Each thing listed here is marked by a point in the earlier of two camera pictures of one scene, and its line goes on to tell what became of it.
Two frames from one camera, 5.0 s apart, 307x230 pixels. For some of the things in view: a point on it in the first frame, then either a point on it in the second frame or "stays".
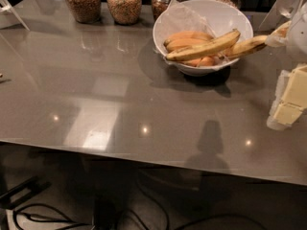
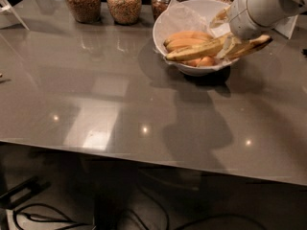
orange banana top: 189,34 stays
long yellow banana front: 218,44 stays
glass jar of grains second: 125,3 stays
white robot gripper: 298,37 to 242,16
